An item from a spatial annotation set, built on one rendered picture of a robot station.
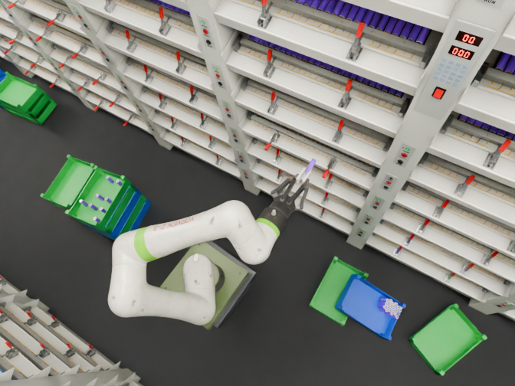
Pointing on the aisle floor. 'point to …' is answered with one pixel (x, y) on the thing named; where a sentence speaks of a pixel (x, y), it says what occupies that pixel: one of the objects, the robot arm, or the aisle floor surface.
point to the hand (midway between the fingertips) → (303, 177)
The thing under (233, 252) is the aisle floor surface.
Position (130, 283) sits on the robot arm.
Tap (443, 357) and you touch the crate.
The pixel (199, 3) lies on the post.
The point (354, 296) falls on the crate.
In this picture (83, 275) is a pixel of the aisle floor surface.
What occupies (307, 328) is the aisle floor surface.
